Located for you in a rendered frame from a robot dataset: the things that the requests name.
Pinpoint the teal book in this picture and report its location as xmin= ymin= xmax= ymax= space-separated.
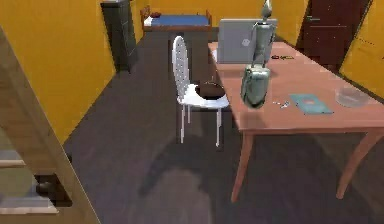
xmin=289 ymin=93 xmax=335 ymax=116

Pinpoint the wooden bed with blue cover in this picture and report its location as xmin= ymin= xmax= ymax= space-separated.
xmin=139 ymin=5 xmax=214 ymax=33

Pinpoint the clear glass bowl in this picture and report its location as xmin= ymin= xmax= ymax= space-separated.
xmin=334 ymin=87 xmax=371 ymax=109

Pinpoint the dark brown room door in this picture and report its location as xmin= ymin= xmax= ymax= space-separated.
xmin=295 ymin=0 xmax=372 ymax=72

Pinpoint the white chair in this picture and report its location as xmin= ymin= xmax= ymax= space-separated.
xmin=171 ymin=35 xmax=231 ymax=148

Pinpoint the dark grey tall cabinet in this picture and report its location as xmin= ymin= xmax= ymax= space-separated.
xmin=100 ymin=0 xmax=139 ymax=73

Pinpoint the brown wooden table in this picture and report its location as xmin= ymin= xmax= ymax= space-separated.
xmin=207 ymin=41 xmax=384 ymax=204

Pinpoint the small dark pen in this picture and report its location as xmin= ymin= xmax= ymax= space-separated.
xmin=270 ymin=54 xmax=296 ymax=61

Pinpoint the grey laptop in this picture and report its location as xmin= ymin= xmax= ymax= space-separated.
xmin=217 ymin=18 xmax=278 ymax=65

